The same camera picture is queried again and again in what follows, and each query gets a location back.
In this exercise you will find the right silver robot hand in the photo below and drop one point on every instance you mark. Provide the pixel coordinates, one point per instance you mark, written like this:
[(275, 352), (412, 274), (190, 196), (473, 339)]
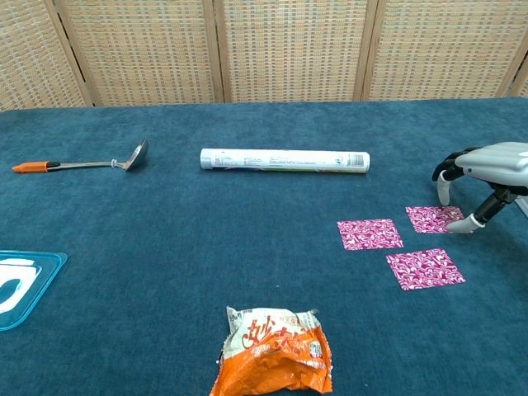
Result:
[(503, 163)]

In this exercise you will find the pink patterned card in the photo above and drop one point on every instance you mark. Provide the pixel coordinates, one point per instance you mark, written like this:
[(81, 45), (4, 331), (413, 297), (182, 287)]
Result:
[(429, 218), (369, 234), (425, 269)]

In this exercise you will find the white printed paper roll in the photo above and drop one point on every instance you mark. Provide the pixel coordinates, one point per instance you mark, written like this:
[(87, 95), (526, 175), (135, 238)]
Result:
[(284, 161)]

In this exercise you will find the woven bamboo folding screen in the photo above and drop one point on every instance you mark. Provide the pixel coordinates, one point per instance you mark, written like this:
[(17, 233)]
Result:
[(288, 49)]

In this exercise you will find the orange and white snack bag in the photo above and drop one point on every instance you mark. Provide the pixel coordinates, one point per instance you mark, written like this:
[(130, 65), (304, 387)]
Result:
[(272, 363)]

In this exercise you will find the teal carpet table cover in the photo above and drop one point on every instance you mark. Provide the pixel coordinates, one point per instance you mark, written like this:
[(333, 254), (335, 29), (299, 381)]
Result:
[(165, 227)]

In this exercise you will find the blue translucent plastic lid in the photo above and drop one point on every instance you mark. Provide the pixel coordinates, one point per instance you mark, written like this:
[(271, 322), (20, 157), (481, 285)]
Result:
[(45, 272)]

